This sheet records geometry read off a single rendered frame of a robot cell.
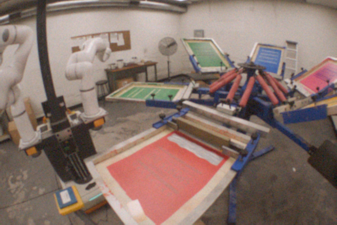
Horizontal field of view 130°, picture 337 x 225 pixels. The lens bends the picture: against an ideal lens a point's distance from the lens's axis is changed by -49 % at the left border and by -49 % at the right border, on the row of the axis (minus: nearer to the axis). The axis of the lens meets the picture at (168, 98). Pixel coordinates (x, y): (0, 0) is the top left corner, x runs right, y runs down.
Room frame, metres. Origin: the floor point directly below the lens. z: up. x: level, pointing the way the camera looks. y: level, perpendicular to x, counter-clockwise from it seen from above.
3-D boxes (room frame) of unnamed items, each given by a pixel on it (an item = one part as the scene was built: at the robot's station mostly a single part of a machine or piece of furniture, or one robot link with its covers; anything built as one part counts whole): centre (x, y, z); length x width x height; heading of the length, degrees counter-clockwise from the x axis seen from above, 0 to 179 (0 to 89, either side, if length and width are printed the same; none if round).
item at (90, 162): (0.56, -0.03, 0.97); 0.79 x 0.58 x 0.04; 133
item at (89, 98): (0.76, 0.47, 1.21); 0.16 x 0.13 x 0.15; 46
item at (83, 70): (0.75, 0.47, 1.37); 0.13 x 0.10 x 0.16; 99
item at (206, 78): (1.93, -0.65, 0.91); 1.34 x 0.40 x 0.08; 13
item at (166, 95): (1.54, 0.07, 1.05); 1.08 x 0.61 x 0.23; 73
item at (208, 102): (1.46, -0.21, 0.90); 1.24 x 0.06 x 0.06; 73
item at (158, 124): (0.92, -0.01, 0.98); 0.30 x 0.05 x 0.07; 133
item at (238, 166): (0.52, -0.39, 0.98); 0.30 x 0.05 x 0.07; 133
